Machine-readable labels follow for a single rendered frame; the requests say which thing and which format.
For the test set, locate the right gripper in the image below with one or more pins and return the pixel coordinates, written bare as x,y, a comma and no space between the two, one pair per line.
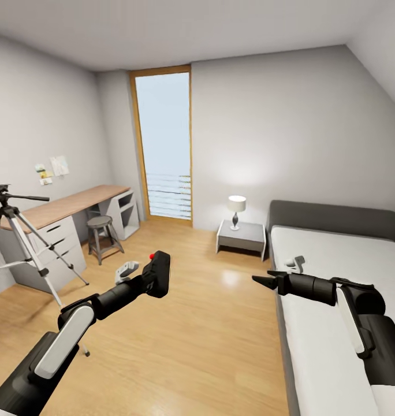
296,284

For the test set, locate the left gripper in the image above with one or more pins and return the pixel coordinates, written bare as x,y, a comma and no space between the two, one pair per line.
128,291

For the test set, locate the fixed window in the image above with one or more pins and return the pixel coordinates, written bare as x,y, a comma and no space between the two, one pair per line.
162,109

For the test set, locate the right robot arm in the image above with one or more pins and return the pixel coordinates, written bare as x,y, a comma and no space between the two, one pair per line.
361,305

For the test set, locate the camera tripod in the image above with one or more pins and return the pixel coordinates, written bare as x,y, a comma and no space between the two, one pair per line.
10,212

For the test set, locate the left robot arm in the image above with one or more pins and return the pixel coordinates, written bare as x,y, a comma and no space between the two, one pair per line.
31,384

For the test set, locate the nightstand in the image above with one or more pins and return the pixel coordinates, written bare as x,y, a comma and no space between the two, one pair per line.
249,236

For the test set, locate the digital camera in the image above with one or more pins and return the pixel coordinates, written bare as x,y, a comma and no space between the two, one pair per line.
159,265

